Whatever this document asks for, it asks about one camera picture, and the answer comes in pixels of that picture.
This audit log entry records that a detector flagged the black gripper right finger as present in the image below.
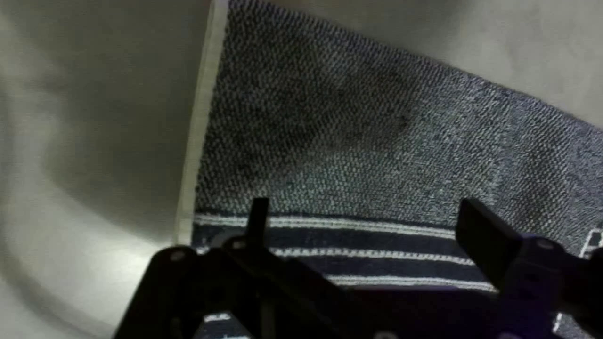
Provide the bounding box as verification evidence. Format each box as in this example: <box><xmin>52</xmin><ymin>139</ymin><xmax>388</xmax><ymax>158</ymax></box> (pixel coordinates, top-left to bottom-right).
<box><xmin>455</xmin><ymin>198</ymin><xmax>563</xmax><ymax>301</ymax></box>

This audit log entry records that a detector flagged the blue striped towel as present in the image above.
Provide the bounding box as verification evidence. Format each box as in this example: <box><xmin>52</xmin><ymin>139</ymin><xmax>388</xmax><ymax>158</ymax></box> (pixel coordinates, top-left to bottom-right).
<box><xmin>192</xmin><ymin>0</ymin><xmax>603</xmax><ymax>290</ymax></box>

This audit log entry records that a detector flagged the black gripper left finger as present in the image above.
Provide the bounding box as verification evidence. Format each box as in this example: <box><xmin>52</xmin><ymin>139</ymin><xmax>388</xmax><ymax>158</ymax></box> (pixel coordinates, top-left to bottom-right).
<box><xmin>242</xmin><ymin>198</ymin><xmax>352</xmax><ymax>314</ymax></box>

